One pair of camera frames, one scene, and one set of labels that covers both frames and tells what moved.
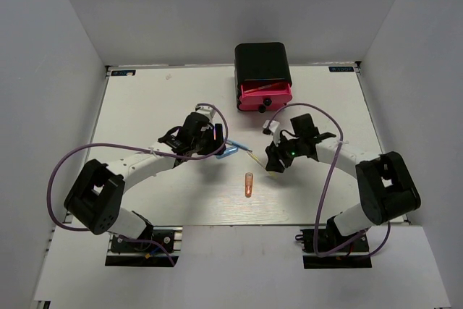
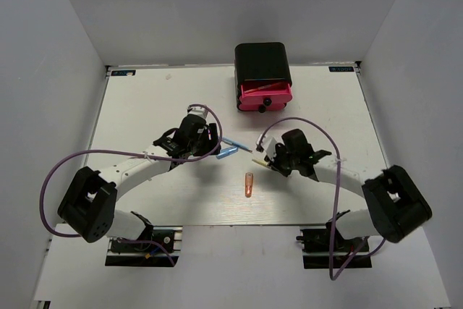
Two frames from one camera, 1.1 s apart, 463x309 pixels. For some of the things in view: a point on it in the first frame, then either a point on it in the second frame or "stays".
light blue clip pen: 231,142 stays
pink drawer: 265,100 -> 262,108
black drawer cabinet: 260,61 stays
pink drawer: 260,108 stays
